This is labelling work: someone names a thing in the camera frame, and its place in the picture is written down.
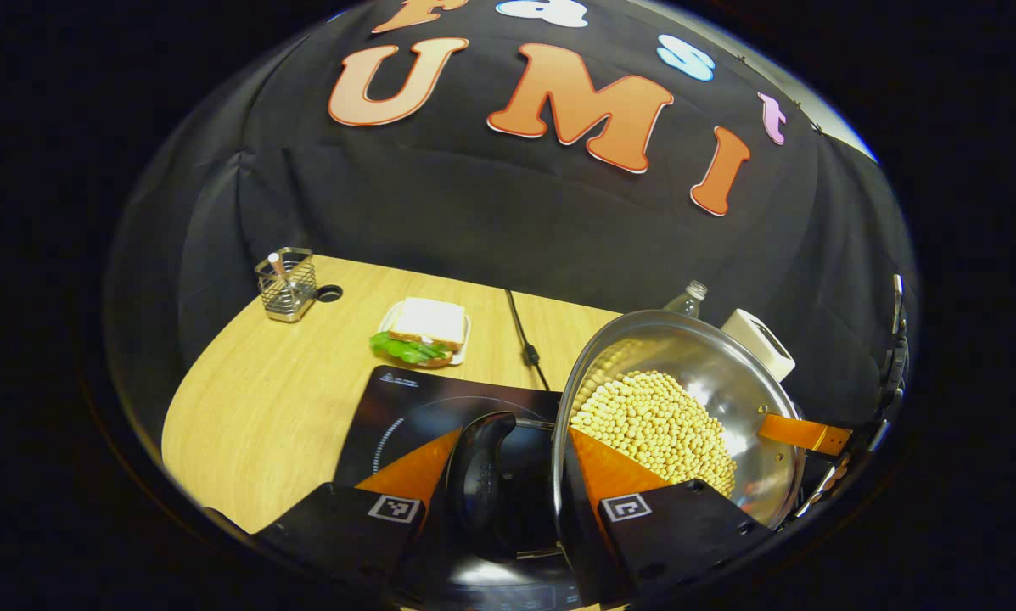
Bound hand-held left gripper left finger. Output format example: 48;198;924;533
253;427;466;596

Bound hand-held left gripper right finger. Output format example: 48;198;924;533
558;427;777;606

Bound steel pot with black handles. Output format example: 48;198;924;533
446;309;807;561

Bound black induction cooktop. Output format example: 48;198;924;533
334;365;585;611

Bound white toaster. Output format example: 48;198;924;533
720;309;797;383

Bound pile of yellow soybeans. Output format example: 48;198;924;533
570;369;738;499

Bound clear plastic water bottle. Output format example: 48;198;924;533
662;280;710;320

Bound white sandwich plate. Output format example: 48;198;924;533
378;299;473;367

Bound sandwich with lettuce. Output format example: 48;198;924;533
369;297;468;367

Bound black backdrop cloth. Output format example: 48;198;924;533
104;0;916;425

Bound wire mesh utensil holder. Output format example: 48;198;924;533
255;247;317;323

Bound black power cable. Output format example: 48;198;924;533
505;289;551;391

